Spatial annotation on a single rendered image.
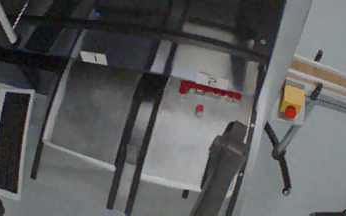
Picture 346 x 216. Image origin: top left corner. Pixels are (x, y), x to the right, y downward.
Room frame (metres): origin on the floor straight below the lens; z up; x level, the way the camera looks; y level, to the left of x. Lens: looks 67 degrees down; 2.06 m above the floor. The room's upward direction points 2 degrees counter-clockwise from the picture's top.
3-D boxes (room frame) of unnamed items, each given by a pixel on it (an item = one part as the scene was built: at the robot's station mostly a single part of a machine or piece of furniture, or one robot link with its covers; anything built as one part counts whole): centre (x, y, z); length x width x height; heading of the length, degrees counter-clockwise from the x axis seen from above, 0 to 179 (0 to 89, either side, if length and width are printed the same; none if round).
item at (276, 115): (0.51, -0.38, 0.87); 0.14 x 0.13 x 0.02; 164
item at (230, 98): (0.54, -0.11, 0.90); 0.18 x 0.02 x 0.05; 74
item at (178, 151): (0.43, -0.08, 0.90); 0.34 x 0.26 x 0.04; 164
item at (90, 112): (0.52, 0.25, 0.90); 0.34 x 0.26 x 0.04; 164
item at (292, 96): (0.47, -0.35, 1.00); 0.08 x 0.07 x 0.07; 164
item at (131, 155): (0.31, 0.13, 0.91); 0.14 x 0.03 x 0.06; 163
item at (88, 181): (0.41, 0.10, 0.87); 0.70 x 0.48 x 0.02; 74
